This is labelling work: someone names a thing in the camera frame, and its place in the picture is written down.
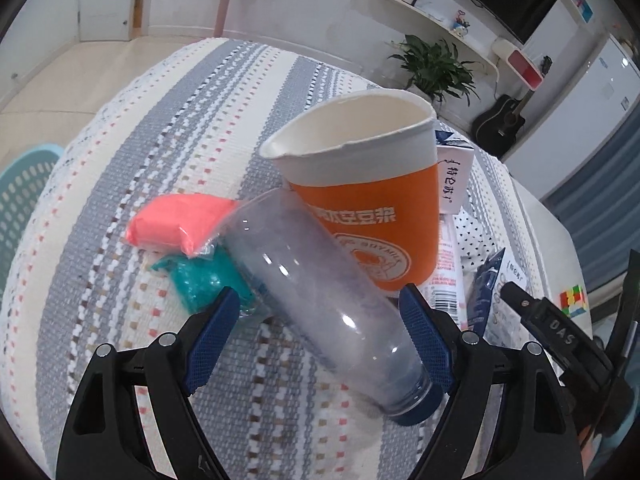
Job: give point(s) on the orange and white paper cup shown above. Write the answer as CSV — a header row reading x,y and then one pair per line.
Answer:
x,y
360,200

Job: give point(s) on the teal plastic packet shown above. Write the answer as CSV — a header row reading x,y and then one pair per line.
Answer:
x,y
200,275

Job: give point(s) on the white curved wall shelf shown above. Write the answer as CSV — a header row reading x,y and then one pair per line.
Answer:
x,y
435,21

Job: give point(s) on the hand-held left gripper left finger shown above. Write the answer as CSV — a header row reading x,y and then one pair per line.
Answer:
x,y
210,345

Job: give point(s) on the green potted plant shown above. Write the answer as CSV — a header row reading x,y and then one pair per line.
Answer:
x,y
435,65

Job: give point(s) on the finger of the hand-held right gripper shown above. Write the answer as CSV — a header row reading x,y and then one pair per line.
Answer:
x,y
547,322
628,310

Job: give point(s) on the colourful puzzle cube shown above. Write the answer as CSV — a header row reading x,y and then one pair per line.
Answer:
x,y
573,301

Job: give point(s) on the clear plastic bottle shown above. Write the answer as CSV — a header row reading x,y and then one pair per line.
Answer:
x,y
320,300

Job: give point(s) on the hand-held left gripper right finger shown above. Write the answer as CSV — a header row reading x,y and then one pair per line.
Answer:
x,y
425,335

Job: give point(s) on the small colourful figurine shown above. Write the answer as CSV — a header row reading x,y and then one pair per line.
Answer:
x,y
460,24

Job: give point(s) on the pink plastic packet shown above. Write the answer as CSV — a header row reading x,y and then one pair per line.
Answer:
x,y
175,220

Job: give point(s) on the white polka dot packet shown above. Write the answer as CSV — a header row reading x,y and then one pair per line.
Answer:
x,y
472,240

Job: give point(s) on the black acoustic guitar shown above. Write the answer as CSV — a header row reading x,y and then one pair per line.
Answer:
x,y
497,122

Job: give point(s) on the white refrigerator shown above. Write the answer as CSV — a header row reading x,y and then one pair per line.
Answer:
x,y
590,105

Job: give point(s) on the blue and white milk carton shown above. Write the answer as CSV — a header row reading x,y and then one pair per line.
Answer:
x,y
452,175

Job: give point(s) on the red wall box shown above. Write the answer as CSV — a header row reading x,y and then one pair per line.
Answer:
x,y
522,66

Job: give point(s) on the light blue plastic basket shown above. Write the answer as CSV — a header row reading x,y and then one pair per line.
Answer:
x,y
25,185

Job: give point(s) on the striped woven tablecloth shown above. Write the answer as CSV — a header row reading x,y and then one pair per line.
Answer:
x,y
150,125

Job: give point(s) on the white door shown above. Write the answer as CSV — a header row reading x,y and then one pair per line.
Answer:
x,y
105,0

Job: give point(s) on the dark blue packet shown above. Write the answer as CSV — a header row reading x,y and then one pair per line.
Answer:
x,y
482,295

